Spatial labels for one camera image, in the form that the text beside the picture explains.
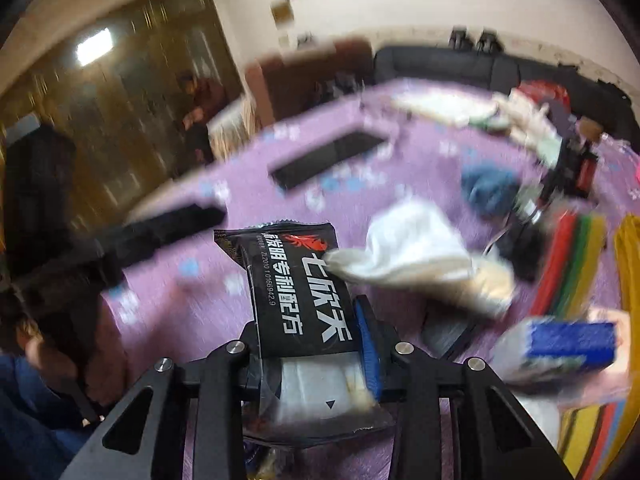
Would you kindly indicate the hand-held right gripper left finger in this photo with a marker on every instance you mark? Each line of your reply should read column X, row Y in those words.
column 225, row 375

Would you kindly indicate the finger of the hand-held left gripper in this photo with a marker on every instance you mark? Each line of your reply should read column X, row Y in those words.
column 170, row 232

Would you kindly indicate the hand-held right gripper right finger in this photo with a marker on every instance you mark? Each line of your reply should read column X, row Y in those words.
column 369, row 350

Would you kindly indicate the black packet clear window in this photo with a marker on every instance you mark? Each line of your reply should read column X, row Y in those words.
column 295, row 290

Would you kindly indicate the white cream soft pack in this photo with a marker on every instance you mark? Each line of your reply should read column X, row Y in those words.
column 415, row 245

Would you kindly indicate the blue white soft pack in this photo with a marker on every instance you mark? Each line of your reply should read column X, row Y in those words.
column 565, row 350

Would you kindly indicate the blue knit cloth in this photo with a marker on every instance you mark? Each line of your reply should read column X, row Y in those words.
column 490, row 190

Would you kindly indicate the multicoloured cloth pack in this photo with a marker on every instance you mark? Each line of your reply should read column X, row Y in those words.
column 600, row 440
column 570, row 265

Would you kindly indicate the yellow box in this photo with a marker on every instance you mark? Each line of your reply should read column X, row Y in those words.
column 629, row 260

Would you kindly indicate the person's left forearm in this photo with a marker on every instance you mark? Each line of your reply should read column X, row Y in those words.
column 35, row 425

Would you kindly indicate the person's left hand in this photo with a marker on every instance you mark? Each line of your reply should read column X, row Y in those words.
column 47, row 360

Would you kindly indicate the purple floral tablecloth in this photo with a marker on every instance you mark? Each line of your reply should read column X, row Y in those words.
column 200, row 285

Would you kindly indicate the black power adapter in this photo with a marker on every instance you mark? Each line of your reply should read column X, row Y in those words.
column 447, row 332

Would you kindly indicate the glass sliding door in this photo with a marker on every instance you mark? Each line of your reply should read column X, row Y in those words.
column 125, row 110

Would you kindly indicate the black smartphone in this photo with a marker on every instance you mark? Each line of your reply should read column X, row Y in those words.
column 330, row 157

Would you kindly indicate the black cylindrical motor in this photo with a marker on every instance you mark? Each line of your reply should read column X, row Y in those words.
column 527, row 240

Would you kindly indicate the brown chair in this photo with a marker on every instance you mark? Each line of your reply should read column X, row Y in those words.
column 310, row 80

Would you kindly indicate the white paper booklet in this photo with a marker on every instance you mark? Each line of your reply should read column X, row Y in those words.
column 440, row 107

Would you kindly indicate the white work glove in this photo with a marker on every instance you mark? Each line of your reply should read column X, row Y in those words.
column 535, row 130

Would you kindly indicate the black bottle with cork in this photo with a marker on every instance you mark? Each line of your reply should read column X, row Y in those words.
column 580, row 167

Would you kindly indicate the black sofa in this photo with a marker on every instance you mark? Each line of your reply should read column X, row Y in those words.
column 450, row 67

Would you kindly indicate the red plastic bag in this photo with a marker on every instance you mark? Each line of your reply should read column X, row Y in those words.
column 545, row 95

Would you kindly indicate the black clamp device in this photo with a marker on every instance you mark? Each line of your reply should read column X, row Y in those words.
column 461, row 39
column 489, row 41

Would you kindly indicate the small wall plaque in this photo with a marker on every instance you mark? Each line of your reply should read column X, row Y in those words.
column 282, row 14

